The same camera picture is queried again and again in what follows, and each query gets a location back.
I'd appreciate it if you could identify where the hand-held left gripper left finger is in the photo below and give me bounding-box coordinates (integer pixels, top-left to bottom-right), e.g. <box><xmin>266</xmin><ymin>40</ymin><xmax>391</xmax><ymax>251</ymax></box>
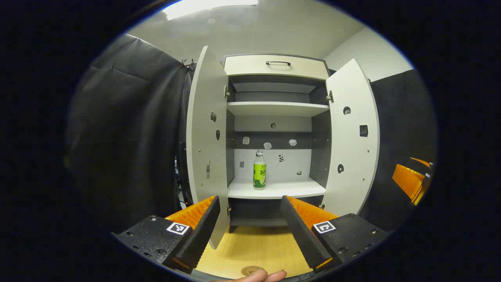
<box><xmin>112</xmin><ymin>195</ymin><xmax>221</xmax><ymax>275</ymax></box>

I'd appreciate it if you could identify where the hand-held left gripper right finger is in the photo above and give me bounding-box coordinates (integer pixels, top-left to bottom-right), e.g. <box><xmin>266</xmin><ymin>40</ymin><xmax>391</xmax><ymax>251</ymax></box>
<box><xmin>280</xmin><ymin>195</ymin><xmax>389</xmax><ymax>273</ymax></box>

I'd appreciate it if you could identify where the white cabinet door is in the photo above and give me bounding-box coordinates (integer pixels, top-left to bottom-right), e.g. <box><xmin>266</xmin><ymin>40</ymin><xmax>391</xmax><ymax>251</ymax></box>
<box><xmin>186</xmin><ymin>46</ymin><xmax>231</xmax><ymax>250</ymax></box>
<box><xmin>320</xmin><ymin>58</ymin><xmax>381</xmax><ymax>222</ymax></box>

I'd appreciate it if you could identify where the clear bottle with green label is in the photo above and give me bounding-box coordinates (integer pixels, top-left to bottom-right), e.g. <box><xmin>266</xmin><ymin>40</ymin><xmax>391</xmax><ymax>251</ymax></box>
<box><xmin>253</xmin><ymin>150</ymin><xmax>267</xmax><ymax>191</ymax></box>

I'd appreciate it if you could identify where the white and grey cabinet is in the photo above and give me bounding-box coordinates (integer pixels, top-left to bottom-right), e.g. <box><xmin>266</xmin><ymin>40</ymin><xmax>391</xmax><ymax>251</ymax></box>
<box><xmin>224</xmin><ymin>54</ymin><xmax>332</xmax><ymax>234</ymax></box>

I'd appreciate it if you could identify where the white cabinet shelf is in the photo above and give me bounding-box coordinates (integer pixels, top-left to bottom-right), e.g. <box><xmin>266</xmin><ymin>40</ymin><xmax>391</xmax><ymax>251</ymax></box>
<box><xmin>228</xmin><ymin>177</ymin><xmax>326</xmax><ymax>199</ymax></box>
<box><xmin>227</xmin><ymin>102</ymin><xmax>330</xmax><ymax>117</ymax></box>

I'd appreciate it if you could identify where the white cabinet drawer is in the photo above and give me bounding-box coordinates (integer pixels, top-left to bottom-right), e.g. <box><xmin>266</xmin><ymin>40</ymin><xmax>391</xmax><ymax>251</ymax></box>
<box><xmin>224</xmin><ymin>54</ymin><xmax>330</xmax><ymax>81</ymax></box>

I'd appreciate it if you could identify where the black backdrop cloth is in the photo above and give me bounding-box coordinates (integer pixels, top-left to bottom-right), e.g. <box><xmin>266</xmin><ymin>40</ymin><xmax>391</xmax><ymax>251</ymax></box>
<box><xmin>65</xmin><ymin>33</ymin><xmax>437</xmax><ymax>235</ymax></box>

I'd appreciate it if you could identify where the ceiling light panel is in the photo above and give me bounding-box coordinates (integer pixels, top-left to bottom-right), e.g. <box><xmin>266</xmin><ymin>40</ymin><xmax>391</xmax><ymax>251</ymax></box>
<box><xmin>162</xmin><ymin>0</ymin><xmax>259</xmax><ymax>21</ymax></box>

